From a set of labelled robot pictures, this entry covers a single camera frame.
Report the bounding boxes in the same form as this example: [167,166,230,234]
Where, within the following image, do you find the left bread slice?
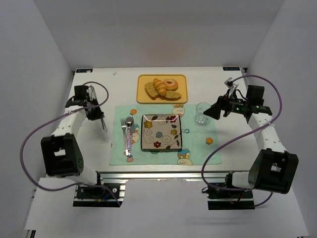
[145,82,160,100]

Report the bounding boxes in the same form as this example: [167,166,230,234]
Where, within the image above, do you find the spoon with pink handle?
[125,117,131,157]

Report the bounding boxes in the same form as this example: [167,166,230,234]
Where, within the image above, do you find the right bread slice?
[164,90,182,100]

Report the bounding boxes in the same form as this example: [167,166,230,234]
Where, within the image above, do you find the fork with pink handle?
[120,118,129,156]

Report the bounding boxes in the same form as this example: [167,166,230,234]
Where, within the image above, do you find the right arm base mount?
[202,185,255,211]

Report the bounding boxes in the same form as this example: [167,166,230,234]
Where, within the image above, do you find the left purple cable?
[19,81,122,207]

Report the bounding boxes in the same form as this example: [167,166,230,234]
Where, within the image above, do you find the green cartoon placemat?
[110,104,219,166]

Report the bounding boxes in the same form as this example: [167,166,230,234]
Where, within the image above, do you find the yellow tray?
[136,74,188,104]

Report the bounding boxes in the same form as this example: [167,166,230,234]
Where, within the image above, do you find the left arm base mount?
[73,174,127,208]

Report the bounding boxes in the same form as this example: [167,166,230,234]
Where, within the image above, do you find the clear drinking glass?
[195,102,211,124]

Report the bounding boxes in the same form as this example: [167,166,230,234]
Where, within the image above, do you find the square floral plate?
[141,114,182,151]

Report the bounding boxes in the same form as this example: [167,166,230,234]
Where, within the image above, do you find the metal tongs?
[90,86,107,132]

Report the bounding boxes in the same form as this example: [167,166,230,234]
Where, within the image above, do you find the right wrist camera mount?
[224,77,239,98]

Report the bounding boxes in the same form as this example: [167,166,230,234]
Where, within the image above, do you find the orange glazed donut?
[163,79,178,91]

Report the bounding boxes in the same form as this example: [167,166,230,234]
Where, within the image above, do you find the bread slice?
[145,82,160,100]
[164,90,182,100]

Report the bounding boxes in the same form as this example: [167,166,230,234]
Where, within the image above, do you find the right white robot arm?
[203,85,299,194]

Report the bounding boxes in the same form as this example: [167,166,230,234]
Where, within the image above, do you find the croissant bread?
[153,78,166,96]

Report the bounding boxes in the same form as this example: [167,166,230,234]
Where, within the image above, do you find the aluminium table rail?
[44,171,248,180]

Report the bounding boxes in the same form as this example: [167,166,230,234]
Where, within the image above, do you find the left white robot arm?
[41,85,107,185]

